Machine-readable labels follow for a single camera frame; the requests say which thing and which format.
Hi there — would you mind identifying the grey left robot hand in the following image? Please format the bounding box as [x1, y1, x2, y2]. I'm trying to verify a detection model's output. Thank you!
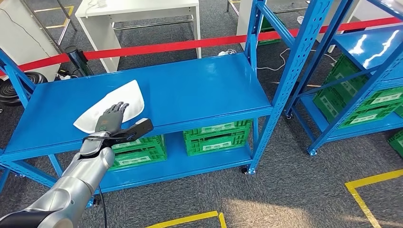
[94, 101, 130, 134]

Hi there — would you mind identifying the white curved shell part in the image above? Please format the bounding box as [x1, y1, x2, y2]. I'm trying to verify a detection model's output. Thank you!
[73, 79, 145, 134]

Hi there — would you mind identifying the blue metal shelf rack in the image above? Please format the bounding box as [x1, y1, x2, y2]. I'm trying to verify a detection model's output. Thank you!
[283, 0, 403, 157]
[0, 0, 336, 209]

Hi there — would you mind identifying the green plastic crate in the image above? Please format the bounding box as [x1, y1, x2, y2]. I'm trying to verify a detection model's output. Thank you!
[387, 130, 403, 158]
[108, 134, 168, 171]
[257, 17, 282, 46]
[183, 119, 253, 157]
[324, 53, 403, 111]
[312, 86, 403, 129]

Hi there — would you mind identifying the white table with chrome bar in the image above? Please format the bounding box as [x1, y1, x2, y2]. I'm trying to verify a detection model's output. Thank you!
[75, 0, 202, 74]

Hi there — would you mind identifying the short red barrier belt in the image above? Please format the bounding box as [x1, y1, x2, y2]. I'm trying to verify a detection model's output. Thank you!
[0, 53, 70, 76]

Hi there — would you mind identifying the black round ribbed base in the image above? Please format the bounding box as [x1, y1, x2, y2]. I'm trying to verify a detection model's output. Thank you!
[0, 71, 48, 107]

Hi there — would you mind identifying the long red barrier belt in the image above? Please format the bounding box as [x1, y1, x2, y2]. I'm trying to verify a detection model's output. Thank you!
[83, 16, 403, 61]

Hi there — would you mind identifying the pale grey cabinet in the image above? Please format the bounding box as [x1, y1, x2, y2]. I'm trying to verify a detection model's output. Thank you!
[0, 0, 61, 83]

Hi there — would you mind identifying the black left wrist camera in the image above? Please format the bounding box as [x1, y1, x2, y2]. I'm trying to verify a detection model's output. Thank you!
[108, 118, 154, 144]

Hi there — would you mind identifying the black stanchion post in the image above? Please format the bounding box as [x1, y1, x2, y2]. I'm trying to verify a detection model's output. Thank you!
[64, 45, 94, 77]

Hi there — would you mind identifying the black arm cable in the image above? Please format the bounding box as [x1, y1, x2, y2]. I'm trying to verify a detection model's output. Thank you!
[82, 132, 126, 228]

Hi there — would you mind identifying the chrome tube frame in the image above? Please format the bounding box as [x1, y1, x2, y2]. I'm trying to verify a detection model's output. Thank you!
[20, 0, 78, 53]

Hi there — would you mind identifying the white floor cable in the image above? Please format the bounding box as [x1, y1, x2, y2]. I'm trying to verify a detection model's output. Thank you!
[256, 47, 338, 71]

